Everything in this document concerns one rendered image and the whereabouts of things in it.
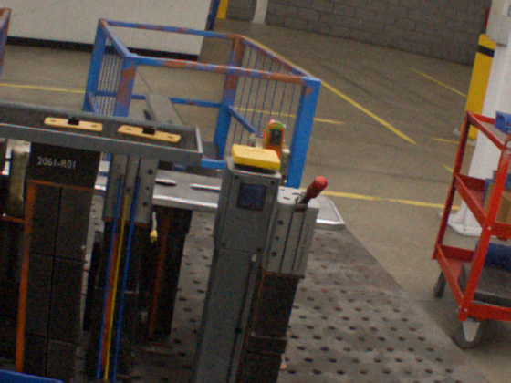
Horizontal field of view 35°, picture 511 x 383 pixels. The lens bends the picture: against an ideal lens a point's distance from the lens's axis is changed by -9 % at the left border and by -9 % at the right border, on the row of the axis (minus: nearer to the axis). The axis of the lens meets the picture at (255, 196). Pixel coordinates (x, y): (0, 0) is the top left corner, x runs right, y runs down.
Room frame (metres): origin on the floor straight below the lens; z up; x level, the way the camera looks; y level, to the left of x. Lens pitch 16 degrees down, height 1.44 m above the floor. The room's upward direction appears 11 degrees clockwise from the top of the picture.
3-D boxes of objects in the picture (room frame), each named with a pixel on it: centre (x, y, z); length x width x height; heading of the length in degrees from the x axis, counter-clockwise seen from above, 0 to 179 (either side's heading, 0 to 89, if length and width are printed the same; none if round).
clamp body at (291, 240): (1.34, -0.06, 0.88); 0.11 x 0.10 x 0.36; 9
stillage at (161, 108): (3.89, 0.40, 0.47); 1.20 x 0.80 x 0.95; 19
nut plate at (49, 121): (1.12, 0.26, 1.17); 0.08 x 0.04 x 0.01; 102
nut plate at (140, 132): (1.15, 0.16, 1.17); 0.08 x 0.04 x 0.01; 89
